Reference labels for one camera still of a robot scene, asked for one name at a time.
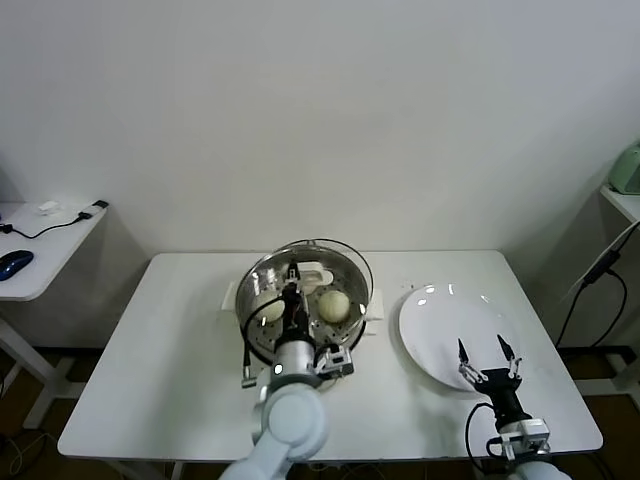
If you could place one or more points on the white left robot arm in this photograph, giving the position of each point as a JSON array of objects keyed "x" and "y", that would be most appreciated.
[{"x": 292, "y": 420}]

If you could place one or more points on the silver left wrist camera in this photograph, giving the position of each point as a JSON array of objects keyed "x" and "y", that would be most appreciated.
[{"x": 336, "y": 361}]

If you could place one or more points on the blue computer mouse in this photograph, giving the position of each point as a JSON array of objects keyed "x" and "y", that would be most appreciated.
[{"x": 16, "y": 262}]

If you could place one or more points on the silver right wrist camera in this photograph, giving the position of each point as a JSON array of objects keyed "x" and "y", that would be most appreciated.
[{"x": 527, "y": 435}]

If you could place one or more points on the round white plate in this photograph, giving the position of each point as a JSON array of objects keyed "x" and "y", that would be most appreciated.
[{"x": 435, "y": 325}]

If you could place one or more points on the small grey plugged device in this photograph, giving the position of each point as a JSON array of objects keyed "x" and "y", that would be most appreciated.
[{"x": 100, "y": 203}]

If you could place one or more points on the cream electric cooker base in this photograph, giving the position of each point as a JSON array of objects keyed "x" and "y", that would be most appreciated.
[{"x": 377, "y": 305}]

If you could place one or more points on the round glass pot lid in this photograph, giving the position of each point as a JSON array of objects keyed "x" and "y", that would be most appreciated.
[{"x": 315, "y": 275}]

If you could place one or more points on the pale green appliance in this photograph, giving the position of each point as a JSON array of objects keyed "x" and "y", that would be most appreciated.
[{"x": 627, "y": 170}]

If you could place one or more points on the white steamed baozi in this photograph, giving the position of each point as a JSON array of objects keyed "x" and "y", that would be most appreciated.
[
  {"x": 270, "y": 309},
  {"x": 334, "y": 306}
]

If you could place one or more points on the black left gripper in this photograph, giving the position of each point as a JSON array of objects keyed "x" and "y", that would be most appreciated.
[{"x": 295, "y": 315}]

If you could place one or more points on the white side desk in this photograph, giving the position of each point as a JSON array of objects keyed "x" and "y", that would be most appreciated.
[{"x": 50, "y": 250}]

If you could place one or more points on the white shelf desk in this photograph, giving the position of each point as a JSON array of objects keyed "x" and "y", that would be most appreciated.
[{"x": 625, "y": 200}]

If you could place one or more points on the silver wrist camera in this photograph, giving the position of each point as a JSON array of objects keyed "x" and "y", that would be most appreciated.
[
  {"x": 336, "y": 361},
  {"x": 527, "y": 435}
]

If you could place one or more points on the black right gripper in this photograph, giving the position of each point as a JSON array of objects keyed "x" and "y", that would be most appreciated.
[{"x": 500, "y": 385}]

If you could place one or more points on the small white desk object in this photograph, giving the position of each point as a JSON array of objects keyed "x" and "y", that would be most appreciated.
[{"x": 49, "y": 207}]

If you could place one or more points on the stainless steel steamer basket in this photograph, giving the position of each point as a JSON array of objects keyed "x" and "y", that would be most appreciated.
[{"x": 255, "y": 285}]

